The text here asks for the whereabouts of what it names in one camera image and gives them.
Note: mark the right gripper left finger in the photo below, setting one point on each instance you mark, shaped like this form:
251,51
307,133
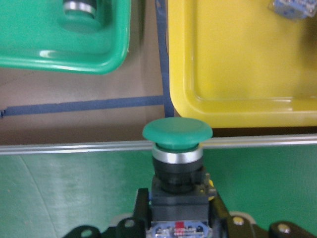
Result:
141,212

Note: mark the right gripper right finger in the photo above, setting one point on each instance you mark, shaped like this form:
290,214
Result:
219,217

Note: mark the green push button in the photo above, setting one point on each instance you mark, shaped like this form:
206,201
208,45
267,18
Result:
181,189
80,16

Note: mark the yellow push button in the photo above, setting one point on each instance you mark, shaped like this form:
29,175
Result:
294,9

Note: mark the green conveyor belt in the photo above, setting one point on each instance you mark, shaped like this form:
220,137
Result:
46,190

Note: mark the yellow plastic tray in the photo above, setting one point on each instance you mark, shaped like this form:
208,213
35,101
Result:
236,64

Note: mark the green plastic tray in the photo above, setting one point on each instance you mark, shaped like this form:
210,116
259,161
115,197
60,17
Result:
32,38

